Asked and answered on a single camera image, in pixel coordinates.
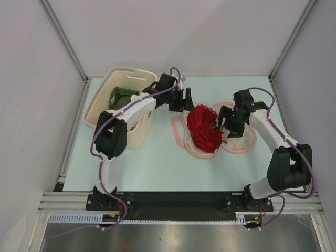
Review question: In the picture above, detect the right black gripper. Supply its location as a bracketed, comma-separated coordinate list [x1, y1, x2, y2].
[213, 105, 246, 138]

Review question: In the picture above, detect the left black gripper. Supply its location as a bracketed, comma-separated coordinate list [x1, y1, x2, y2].
[165, 88, 195, 112]

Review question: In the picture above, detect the red lace bra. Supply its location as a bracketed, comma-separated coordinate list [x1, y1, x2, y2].
[187, 104, 226, 154]

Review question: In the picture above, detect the pink floral mesh laundry bag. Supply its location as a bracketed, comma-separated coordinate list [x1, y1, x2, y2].
[172, 102, 257, 159]

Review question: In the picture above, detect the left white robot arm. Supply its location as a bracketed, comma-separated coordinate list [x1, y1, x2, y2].
[90, 73, 195, 210]

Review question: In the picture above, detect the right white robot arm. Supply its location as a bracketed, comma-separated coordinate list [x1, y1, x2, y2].
[215, 88, 316, 211]

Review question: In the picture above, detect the cream plastic laundry basket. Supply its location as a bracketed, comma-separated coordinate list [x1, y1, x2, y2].
[84, 68, 158, 149]

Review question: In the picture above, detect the white garment in basket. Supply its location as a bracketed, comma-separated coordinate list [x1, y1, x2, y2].
[127, 93, 156, 130]

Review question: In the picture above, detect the green garment in basket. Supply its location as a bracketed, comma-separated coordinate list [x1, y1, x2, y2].
[108, 87, 140, 110]

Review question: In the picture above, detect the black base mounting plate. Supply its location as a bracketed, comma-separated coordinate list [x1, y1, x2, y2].
[86, 189, 274, 220]

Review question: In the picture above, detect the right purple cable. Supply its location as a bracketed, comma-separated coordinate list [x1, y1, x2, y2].
[248, 87, 316, 231]

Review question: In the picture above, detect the grey slotted cable duct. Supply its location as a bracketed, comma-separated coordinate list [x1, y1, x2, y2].
[49, 213, 261, 225]

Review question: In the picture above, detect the right aluminium corner post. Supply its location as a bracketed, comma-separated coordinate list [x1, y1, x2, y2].
[268, 0, 318, 82]

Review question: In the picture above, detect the aluminium corner post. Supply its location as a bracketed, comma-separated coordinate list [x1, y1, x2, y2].
[268, 0, 318, 82]
[38, 0, 88, 83]

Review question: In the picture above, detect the left aluminium corner post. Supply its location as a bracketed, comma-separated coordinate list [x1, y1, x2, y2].
[38, 0, 88, 83]

